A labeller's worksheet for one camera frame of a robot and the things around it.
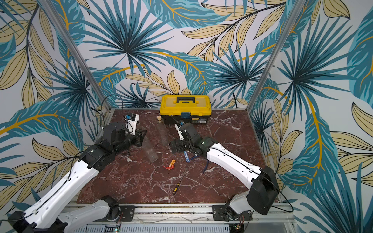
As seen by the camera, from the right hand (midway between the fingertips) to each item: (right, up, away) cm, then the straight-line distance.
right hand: (177, 141), depth 79 cm
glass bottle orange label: (-10, +4, +9) cm, 14 cm away
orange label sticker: (-4, -15, +12) cm, 20 cm away
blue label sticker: (+5, -12, +16) cm, 21 cm away
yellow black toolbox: (+11, +20, +20) cm, 30 cm away
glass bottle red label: (-18, -5, +6) cm, 20 cm away
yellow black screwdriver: (0, -25, +4) cm, 26 cm away
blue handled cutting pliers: (+17, -16, +11) cm, 26 cm away
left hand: (-16, +5, -8) cm, 18 cm away
